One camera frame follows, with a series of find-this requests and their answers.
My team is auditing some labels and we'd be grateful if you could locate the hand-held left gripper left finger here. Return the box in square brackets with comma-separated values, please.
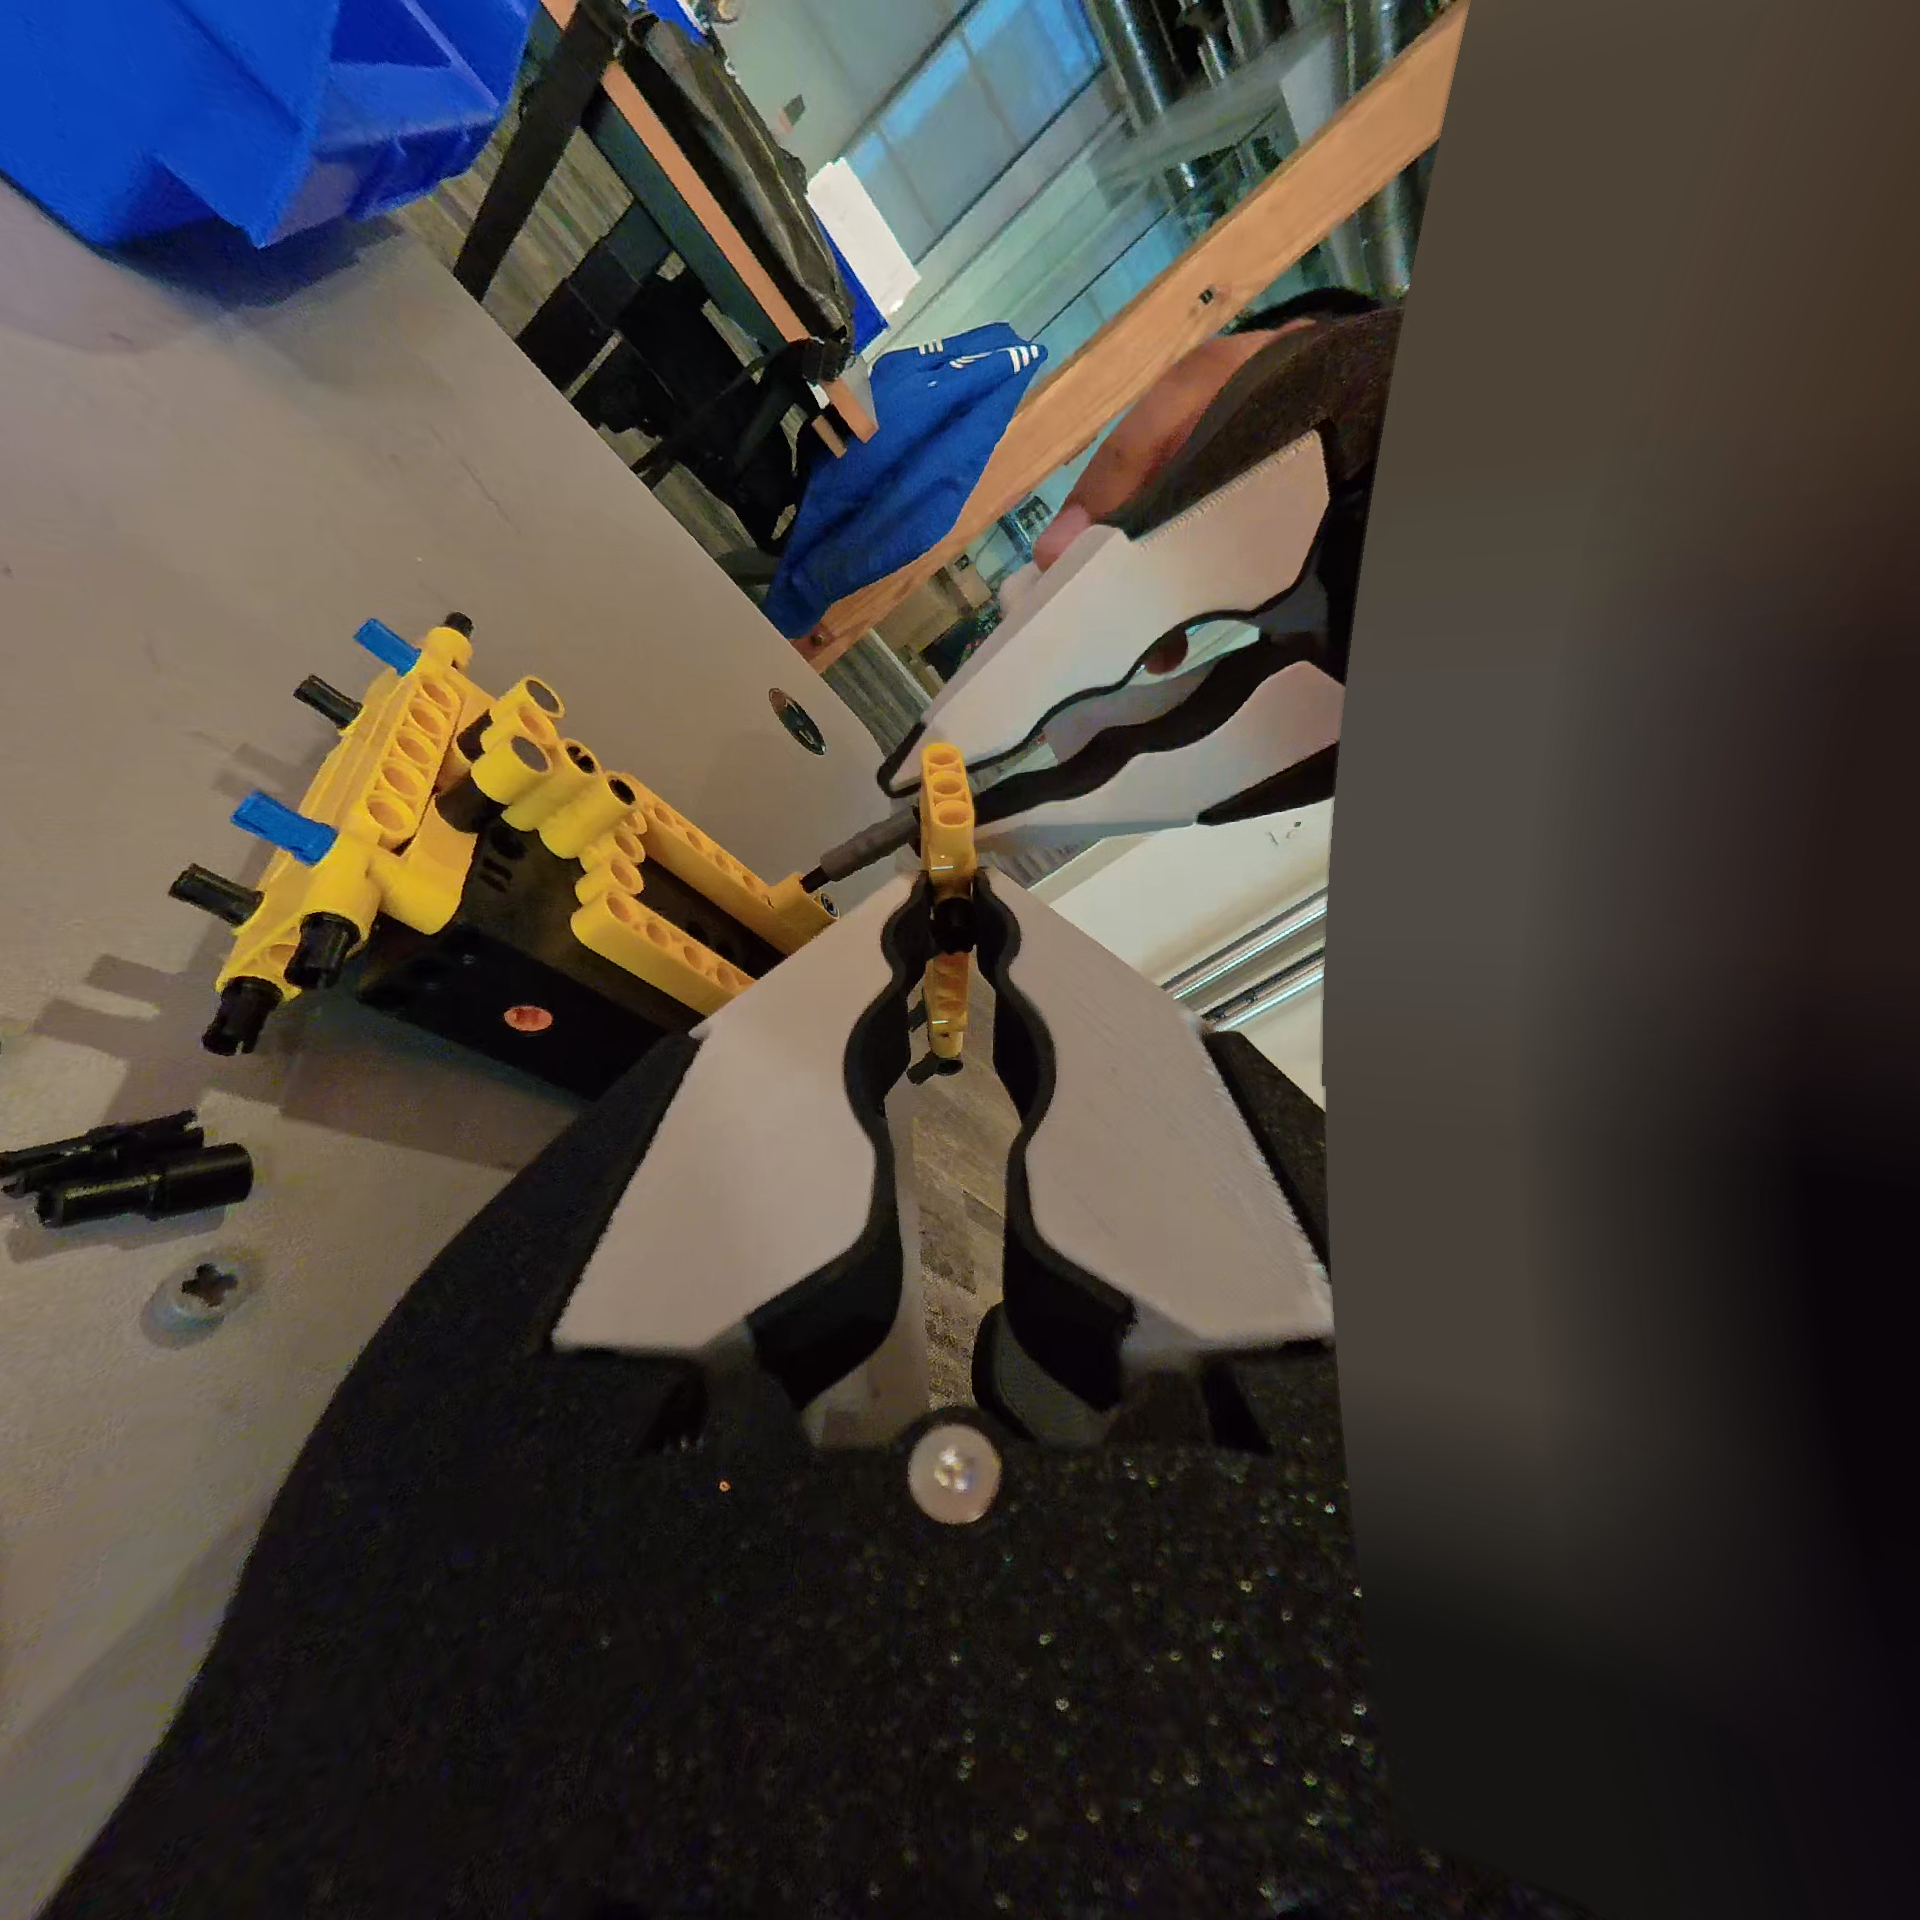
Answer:
[552, 866, 928, 1413]

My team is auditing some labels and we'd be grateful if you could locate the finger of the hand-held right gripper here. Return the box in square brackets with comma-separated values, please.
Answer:
[874, 433, 1338, 794]
[957, 626, 1344, 845]

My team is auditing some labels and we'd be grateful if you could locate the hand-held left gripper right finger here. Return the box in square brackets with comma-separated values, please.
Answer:
[965, 866, 1338, 1374]

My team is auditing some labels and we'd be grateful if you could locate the yellow panel with grey shafts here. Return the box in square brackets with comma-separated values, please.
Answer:
[803, 738, 989, 1085]

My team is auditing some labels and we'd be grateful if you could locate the black and yellow brick assembly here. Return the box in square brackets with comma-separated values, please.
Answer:
[168, 609, 847, 1103]

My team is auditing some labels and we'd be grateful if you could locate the person's right hand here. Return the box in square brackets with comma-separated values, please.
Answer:
[1031, 333, 1297, 575]

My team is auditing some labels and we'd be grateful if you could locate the white side table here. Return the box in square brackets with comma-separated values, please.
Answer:
[977, 796, 1338, 1119]

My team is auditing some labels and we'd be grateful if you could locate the long wooden table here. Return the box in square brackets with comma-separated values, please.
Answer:
[796, 0, 1473, 671]

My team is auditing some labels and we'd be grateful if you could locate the blue jacket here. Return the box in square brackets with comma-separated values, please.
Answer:
[761, 321, 1052, 639]

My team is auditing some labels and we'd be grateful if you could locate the small grey bush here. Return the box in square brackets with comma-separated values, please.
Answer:
[143, 1252, 256, 1345]

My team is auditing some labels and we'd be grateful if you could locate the black double pin connector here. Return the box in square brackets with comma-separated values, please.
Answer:
[0, 1110, 251, 1229]

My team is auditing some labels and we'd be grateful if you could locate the black bag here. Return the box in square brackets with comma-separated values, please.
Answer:
[600, 0, 860, 377]

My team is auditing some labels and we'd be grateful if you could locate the wooden desk with black legs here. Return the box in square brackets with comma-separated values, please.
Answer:
[450, 0, 887, 513]

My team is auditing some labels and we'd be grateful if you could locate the blue storage bin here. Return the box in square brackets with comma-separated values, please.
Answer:
[0, 0, 541, 250]

